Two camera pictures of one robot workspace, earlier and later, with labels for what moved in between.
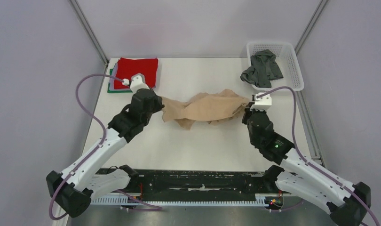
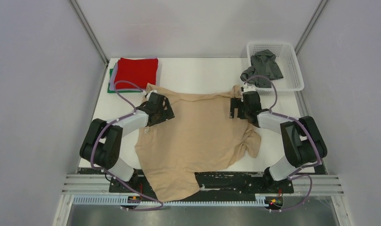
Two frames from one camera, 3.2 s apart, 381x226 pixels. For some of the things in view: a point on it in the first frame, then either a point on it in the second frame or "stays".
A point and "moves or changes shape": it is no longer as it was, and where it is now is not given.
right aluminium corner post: (311, 27) stays
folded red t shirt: (127, 68) stays
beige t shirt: (212, 108) moves or changes shape
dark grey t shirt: (264, 68) stays
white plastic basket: (287, 60) stays
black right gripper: (248, 112) to (237, 102)
